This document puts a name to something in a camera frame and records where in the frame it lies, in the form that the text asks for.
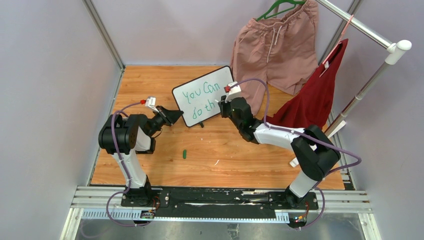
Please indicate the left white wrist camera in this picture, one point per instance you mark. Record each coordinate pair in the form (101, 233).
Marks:
(150, 102)

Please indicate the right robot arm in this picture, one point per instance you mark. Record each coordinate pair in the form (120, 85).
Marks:
(315, 153)

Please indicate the pink clothes hanger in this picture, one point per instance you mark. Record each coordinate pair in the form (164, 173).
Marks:
(325, 62)

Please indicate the small black-framed whiteboard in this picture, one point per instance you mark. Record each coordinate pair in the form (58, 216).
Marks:
(196, 98)

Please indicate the dark red garment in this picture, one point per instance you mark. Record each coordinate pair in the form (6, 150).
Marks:
(313, 104)

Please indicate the pink shorts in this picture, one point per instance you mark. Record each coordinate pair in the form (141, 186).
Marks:
(280, 52)

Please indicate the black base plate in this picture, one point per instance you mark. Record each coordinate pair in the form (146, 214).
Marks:
(224, 203)

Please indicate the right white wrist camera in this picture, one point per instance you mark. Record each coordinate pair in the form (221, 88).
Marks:
(232, 91)

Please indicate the green clothes hanger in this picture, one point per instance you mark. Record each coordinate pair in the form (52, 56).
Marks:
(274, 10)

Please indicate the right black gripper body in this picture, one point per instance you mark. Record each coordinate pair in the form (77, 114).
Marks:
(227, 112)

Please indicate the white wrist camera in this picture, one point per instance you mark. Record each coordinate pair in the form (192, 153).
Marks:
(232, 91)
(150, 102)

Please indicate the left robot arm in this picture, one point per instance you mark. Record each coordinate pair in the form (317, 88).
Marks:
(125, 137)

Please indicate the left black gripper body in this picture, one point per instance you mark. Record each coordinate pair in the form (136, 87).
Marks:
(163, 117)

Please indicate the aluminium rail frame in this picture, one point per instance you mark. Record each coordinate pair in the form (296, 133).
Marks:
(111, 212)

